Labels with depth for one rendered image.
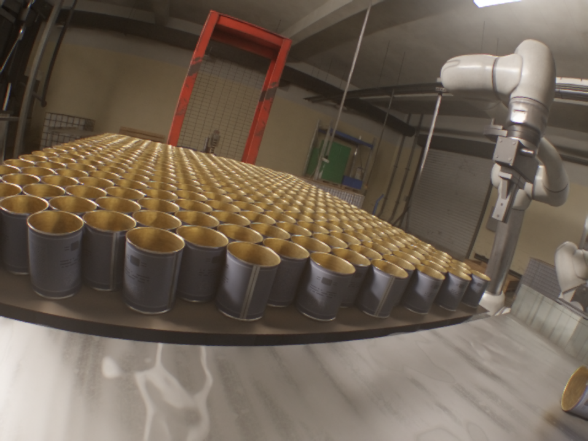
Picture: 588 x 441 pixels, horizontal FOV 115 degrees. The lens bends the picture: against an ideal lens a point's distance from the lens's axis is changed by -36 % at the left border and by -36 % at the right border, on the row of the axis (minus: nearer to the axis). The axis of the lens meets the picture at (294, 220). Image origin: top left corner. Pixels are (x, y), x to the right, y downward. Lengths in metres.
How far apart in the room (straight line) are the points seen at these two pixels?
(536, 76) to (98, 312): 0.78
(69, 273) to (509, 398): 0.55
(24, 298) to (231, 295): 0.25
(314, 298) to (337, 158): 9.20
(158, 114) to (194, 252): 9.00
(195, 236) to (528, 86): 0.65
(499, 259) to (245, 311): 1.06
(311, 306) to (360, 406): 0.18
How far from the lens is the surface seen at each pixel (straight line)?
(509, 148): 0.59
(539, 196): 1.15
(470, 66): 0.71
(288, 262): 0.39
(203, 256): 0.35
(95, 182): 0.58
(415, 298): 0.57
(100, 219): 0.40
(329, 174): 9.48
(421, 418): 0.32
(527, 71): 0.66
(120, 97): 9.47
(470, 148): 10.18
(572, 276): 1.12
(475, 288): 0.77
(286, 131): 10.06
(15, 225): 0.38
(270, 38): 2.00
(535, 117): 0.63
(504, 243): 1.23
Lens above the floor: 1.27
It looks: 11 degrees down
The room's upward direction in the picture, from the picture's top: 16 degrees clockwise
